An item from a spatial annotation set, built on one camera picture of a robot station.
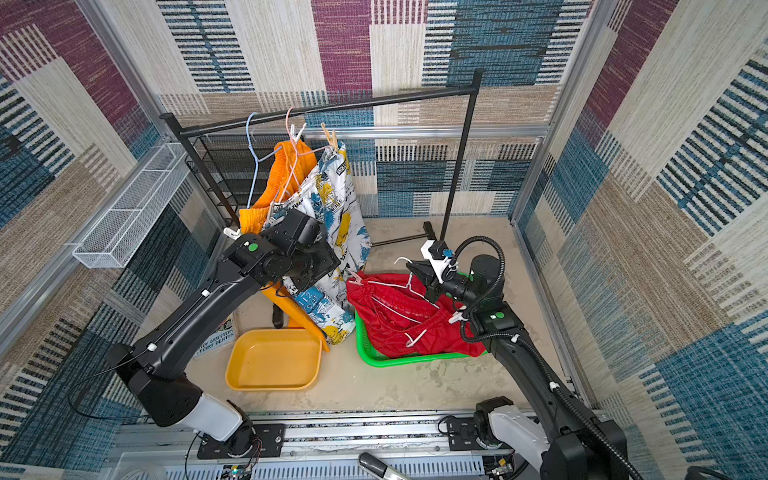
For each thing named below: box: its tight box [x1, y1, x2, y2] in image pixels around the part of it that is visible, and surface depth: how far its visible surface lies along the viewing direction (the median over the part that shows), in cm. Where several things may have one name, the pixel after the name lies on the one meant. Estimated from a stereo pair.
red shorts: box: [347, 271, 486, 356], surface depth 83 cm
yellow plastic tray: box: [226, 328, 322, 390], surface depth 87 cm
